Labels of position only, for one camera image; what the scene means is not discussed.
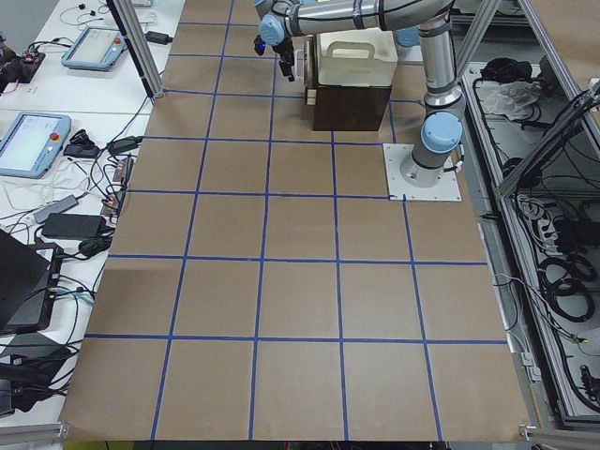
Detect lower teach pendant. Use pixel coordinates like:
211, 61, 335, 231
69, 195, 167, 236
1, 112, 71, 179

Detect dark brown cabinet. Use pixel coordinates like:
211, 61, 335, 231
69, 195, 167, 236
312, 85, 392, 131

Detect upper teach pendant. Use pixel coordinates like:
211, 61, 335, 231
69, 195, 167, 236
61, 26, 126, 72

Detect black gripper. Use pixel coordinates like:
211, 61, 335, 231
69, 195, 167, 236
253, 35, 295, 83

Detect black laptop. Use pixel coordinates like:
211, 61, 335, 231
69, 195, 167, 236
1, 232, 63, 335

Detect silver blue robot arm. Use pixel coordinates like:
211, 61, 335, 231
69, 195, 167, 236
253, 1, 463, 113

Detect grey usb hub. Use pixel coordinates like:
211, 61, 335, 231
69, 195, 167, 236
34, 195, 79, 224

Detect teach pendant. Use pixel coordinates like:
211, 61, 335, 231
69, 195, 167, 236
1, 112, 71, 179
61, 26, 126, 72

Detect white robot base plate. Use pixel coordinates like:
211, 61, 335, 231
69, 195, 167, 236
382, 143, 462, 203

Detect light wooden drawer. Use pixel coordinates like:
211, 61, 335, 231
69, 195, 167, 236
304, 37, 317, 106

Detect white plastic box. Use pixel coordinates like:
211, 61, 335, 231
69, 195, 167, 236
316, 28, 398, 87

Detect black power adapter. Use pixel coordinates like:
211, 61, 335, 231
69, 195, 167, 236
41, 213, 106, 240

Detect crumpled white cloth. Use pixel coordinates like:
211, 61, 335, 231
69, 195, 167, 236
482, 81, 540, 121

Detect aluminium frame post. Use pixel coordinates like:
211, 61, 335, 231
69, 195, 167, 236
106, 0, 164, 101

